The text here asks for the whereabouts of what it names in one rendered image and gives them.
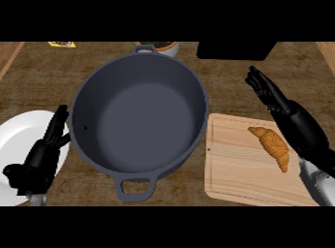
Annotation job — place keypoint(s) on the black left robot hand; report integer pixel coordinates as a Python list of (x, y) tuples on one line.
[(40, 163)]

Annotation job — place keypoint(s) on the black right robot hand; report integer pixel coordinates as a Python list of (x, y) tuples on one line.
[(298, 126)]

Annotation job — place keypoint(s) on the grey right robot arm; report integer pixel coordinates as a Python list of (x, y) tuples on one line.
[(324, 185)]

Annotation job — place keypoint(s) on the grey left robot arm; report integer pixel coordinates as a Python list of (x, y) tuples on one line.
[(37, 200)]

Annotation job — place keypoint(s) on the golden brown croissant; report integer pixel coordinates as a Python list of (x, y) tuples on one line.
[(273, 146)]

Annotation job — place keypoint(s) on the pale wooden cutting board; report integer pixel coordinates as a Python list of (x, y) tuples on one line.
[(243, 161)]

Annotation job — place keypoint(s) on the dark grey oval pot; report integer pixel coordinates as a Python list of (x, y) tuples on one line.
[(139, 119)]

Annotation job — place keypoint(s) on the grey pot with plant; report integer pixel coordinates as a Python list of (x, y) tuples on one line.
[(162, 46)]

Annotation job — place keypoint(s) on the white round plate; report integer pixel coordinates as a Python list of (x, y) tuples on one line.
[(12, 155)]

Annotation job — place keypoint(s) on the black box appliance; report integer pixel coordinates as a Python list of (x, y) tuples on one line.
[(234, 50)]

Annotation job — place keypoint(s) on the yellow packet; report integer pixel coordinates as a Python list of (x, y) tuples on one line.
[(62, 44)]

